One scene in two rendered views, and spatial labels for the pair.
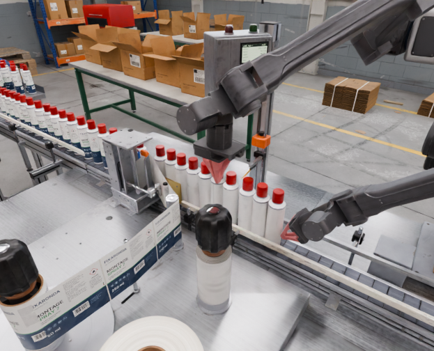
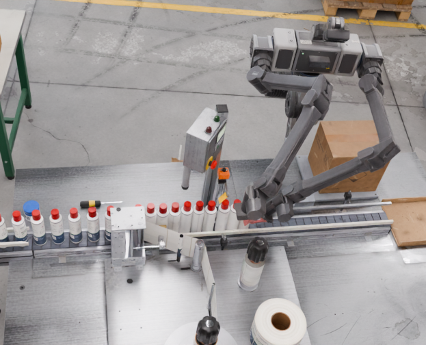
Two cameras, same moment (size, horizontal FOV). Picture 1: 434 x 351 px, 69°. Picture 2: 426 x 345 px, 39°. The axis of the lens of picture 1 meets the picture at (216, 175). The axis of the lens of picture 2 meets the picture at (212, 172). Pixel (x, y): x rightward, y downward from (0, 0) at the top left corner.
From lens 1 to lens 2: 194 cm
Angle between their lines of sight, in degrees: 42
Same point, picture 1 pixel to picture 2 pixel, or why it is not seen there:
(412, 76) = not seen: outside the picture
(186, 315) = (245, 298)
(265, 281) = not seen: hidden behind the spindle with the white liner
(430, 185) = (334, 180)
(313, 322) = (290, 259)
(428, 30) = (284, 56)
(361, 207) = (303, 194)
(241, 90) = (273, 190)
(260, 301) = (267, 266)
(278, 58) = (282, 168)
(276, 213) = not seen: hidden behind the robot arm
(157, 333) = (269, 309)
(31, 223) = (66, 326)
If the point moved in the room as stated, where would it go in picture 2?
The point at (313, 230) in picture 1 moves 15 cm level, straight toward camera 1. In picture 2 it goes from (285, 217) to (301, 245)
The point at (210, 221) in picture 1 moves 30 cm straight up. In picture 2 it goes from (264, 248) to (280, 201)
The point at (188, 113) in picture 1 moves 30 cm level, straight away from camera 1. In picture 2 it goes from (257, 212) to (194, 168)
